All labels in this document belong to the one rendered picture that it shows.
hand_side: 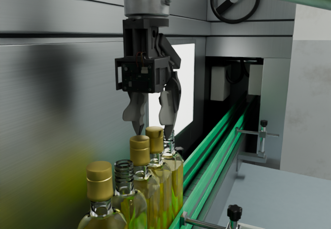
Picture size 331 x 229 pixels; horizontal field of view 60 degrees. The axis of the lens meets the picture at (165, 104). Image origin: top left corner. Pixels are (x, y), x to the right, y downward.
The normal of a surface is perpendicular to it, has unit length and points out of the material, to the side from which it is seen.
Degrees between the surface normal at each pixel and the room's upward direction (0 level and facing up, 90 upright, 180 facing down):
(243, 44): 90
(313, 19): 90
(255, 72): 90
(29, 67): 90
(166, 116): 80
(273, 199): 0
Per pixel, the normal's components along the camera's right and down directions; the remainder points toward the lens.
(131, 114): 0.88, 0.26
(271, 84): -0.40, 0.22
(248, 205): 0.00, -0.97
